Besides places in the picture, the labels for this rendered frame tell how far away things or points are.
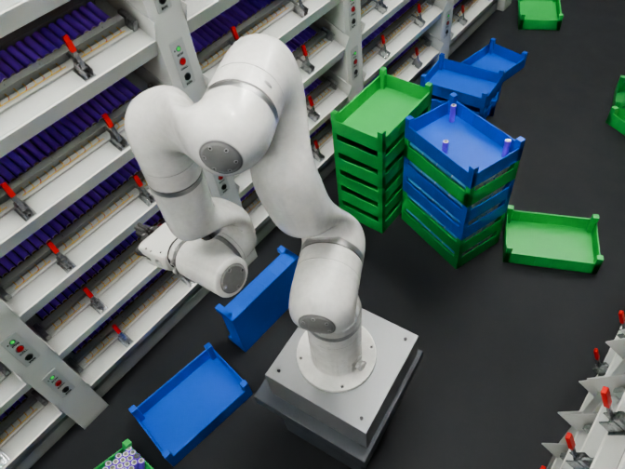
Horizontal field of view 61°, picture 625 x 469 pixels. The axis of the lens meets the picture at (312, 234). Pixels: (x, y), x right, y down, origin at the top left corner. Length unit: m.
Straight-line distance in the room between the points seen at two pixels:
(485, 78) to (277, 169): 1.90
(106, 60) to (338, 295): 0.75
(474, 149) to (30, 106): 1.21
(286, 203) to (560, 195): 1.57
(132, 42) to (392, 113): 0.90
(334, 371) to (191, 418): 0.62
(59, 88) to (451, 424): 1.32
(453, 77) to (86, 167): 1.74
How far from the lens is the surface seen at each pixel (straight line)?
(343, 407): 1.25
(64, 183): 1.35
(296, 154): 0.77
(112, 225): 1.48
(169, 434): 1.73
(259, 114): 0.65
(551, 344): 1.82
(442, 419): 1.66
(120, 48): 1.33
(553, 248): 2.04
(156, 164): 0.81
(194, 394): 1.76
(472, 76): 2.60
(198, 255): 1.05
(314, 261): 0.92
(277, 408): 1.38
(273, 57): 0.72
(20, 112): 1.24
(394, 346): 1.31
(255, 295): 1.64
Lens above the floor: 1.54
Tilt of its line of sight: 50 degrees down
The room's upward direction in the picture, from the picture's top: 9 degrees counter-clockwise
